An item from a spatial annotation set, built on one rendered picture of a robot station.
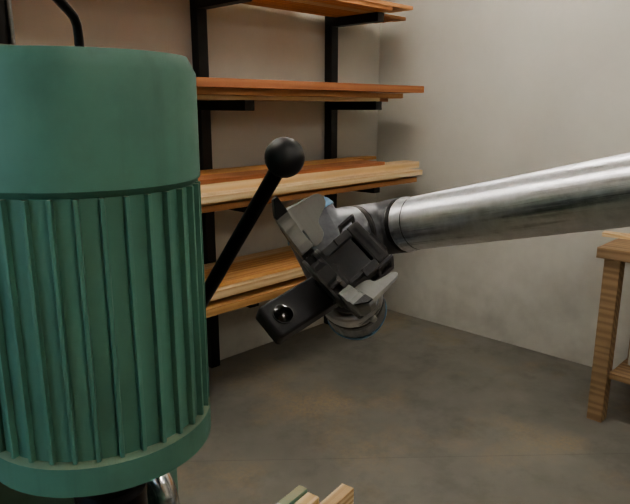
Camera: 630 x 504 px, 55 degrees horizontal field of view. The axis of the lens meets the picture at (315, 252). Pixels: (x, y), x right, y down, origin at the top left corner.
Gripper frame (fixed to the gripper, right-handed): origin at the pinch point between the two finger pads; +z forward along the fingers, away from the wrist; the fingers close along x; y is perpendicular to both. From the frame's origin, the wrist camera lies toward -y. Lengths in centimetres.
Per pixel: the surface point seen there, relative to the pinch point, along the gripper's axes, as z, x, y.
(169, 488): -13.5, 5.5, -29.1
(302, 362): -301, -55, -19
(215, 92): -172, -146, 34
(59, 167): 25.6, -6.5, -10.8
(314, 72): -267, -180, 104
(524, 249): -310, -18, 127
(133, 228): 21.0, -2.6, -10.1
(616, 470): -226, 82, 54
